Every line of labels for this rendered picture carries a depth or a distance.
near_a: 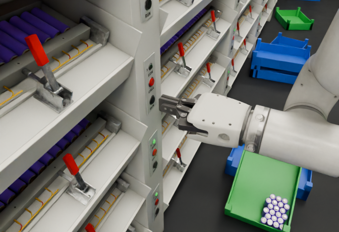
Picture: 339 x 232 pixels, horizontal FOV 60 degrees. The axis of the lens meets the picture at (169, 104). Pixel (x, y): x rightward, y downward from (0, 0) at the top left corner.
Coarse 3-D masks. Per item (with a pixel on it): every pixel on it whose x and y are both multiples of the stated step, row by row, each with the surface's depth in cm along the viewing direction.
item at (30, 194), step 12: (96, 120) 57; (84, 132) 55; (96, 132) 56; (72, 144) 52; (84, 144) 53; (60, 156) 50; (72, 156) 51; (48, 168) 48; (60, 168) 48; (36, 180) 46; (48, 180) 46; (24, 192) 44; (36, 192) 45; (12, 204) 42; (24, 204) 43; (0, 216) 41; (12, 216) 41; (0, 228) 40
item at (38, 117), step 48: (0, 0) 43; (48, 0) 50; (0, 48) 38; (48, 48) 40; (96, 48) 46; (0, 96) 35; (48, 96) 36; (96, 96) 43; (0, 144) 31; (48, 144) 37; (0, 192) 32
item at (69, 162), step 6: (66, 156) 44; (66, 162) 44; (72, 162) 45; (72, 168) 45; (78, 168) 46; (72, 174) 46; (78, 174) 46; (78, 180) 46; (78, 186) 48; (84, 186) 48
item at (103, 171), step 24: (120, 120) 59; (96, 144) 57; (120, 144) 58; (96, 168) 53; (120, 168) 55; (48, 192) 48; (96, 192) 50; (24, 216) 44; (48, 216) 45; (72, 216) 46
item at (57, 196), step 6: (108, 138) 58; (102, 144) 56; (96, 150) 55; (90, 162) 53; (84, 168) 52; (66, 186) 49; (60, 192) 48; (54, 198) 47; (48, 204) 46; (42, 210) 45; (36, 216) 44; (42, 216) 45; (36, 222) 44; (30, 228) 43
